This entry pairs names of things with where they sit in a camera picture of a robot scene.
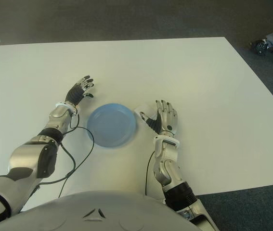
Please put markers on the white charger plug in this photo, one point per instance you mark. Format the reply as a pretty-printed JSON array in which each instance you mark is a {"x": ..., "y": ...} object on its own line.
[{"x": 146, "y": 108}]

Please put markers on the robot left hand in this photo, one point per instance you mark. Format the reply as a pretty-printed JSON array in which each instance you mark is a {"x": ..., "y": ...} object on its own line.
[{"x": 74, "y": 93}]

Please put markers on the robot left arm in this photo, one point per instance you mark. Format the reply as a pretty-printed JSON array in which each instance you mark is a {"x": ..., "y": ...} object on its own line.
[{"x": 28, "y": 154}]

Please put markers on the blue plastic plate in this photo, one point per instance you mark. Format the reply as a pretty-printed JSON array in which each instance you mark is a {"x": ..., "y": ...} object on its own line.
[{"x": 112, "y": 125}]

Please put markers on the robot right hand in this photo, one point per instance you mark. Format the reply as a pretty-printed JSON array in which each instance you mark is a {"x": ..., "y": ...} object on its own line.
[{"x": 168, "y": 120}]

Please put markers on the black dotted shoe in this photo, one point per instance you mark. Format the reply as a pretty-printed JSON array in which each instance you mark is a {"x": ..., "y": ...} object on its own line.
[{"x": 260, "y": 47}]

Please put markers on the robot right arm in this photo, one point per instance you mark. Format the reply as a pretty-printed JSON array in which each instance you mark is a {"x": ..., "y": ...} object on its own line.
[{"x": 167, "y": 163}]

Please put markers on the grey robot torso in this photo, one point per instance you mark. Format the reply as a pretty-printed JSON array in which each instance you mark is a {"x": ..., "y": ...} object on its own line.
[{"x": 90, "y": 211}]

